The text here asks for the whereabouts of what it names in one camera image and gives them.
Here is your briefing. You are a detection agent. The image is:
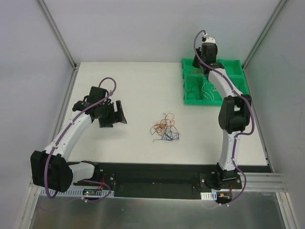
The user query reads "right white cable duct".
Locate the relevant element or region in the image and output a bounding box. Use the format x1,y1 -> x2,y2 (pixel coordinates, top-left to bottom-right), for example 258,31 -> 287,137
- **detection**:
200,191 -> 217,201

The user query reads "coloured wire bundle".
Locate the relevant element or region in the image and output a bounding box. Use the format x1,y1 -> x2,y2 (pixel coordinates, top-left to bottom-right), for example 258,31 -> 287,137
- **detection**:
149,113 -> 181,144

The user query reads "white cable duct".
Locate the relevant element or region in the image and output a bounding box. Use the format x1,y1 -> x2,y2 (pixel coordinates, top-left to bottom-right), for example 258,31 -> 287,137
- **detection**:
200,191 -> 217,201
56,187 -> 114,198

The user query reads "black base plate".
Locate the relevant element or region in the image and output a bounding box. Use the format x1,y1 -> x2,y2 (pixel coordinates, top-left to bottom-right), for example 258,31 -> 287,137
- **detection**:
76,163 -> 242,199

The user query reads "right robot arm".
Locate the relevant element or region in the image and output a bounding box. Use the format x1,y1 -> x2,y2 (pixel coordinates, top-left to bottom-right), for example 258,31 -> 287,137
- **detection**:
193,41 -> 253,190

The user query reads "green compartment bin tray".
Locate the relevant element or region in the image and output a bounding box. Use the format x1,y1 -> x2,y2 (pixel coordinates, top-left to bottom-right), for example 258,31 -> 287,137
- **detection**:
182,58 -> 249,106

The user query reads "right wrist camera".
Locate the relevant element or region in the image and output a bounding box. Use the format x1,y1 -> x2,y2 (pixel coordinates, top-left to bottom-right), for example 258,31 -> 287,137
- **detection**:
202,33 -> 216,44

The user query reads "white wire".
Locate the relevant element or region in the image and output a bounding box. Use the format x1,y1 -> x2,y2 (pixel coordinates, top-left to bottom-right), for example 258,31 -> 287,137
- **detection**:
201,82 -> 219,101

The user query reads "black wire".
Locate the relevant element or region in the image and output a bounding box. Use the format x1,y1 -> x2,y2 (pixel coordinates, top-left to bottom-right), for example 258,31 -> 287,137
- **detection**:
185,77 -> 203,101

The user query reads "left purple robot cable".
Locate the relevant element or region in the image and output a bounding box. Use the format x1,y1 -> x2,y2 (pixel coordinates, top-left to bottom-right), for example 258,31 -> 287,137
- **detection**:
44,77 -> 117,203

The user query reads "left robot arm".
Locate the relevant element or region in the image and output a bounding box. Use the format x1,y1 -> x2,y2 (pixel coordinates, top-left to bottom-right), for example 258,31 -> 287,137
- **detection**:
30,86 -> 127,192

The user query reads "left white cable duct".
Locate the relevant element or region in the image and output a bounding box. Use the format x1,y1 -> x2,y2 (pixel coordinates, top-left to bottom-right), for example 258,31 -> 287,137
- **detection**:
56,187 -> 114,198

